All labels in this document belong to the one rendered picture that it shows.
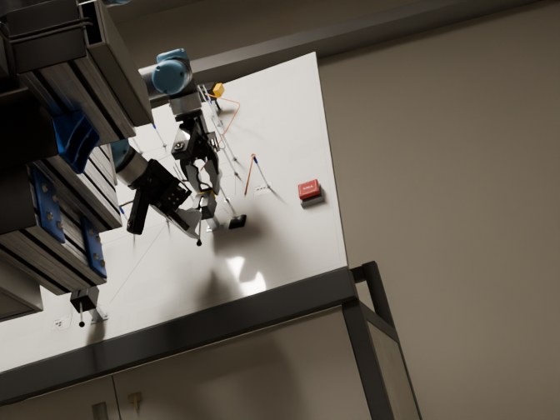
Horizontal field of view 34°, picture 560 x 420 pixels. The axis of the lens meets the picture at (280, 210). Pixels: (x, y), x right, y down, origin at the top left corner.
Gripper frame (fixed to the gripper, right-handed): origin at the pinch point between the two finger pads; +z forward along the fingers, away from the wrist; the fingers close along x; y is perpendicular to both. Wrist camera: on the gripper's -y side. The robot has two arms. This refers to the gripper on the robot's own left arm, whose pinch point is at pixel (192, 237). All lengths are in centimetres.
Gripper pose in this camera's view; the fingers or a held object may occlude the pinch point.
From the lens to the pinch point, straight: 212.0
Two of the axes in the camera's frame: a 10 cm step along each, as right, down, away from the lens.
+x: -4.5, -1.3, 8.9
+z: 6.5, 6.4, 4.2
